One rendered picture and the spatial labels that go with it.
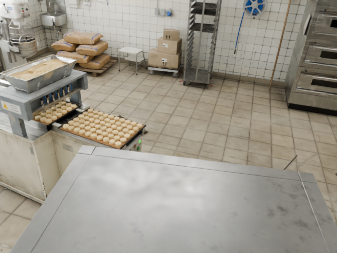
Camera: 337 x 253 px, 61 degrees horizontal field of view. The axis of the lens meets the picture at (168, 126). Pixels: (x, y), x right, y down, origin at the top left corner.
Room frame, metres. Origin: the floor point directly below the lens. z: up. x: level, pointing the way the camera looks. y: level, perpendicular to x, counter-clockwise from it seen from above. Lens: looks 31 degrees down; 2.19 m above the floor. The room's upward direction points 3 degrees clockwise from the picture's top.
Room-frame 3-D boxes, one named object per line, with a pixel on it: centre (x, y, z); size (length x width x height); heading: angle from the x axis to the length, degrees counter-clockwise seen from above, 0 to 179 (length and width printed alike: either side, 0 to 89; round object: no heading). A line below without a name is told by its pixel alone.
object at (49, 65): (2.25, 1.08, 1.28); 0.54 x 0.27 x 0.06; 157
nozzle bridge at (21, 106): (2.25, 1.08, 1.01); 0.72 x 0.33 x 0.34; 157
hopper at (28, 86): (2.25, 1.08, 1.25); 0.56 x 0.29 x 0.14; 157
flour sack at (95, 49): (5.67, 1.59, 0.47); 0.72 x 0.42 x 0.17; 171
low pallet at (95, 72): (5.75, 1.86, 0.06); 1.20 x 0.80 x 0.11; 78
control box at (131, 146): (1.91, 0.28, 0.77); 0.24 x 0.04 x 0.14; 157
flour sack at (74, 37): (5.75, 1.81, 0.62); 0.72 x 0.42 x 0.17; 82
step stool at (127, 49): (5.75, 0.82, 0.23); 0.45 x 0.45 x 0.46; 67
